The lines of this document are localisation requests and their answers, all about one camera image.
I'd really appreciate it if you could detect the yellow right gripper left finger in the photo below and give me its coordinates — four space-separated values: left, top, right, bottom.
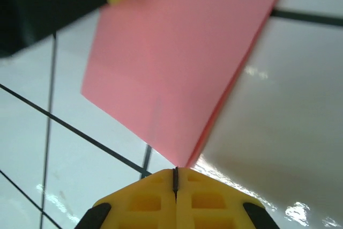
79 168 178 229

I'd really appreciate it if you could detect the pink paper sheet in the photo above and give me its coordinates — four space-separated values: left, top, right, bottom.
80 0 293 169

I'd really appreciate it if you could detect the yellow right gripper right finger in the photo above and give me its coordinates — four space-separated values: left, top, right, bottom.
175 167 281 229

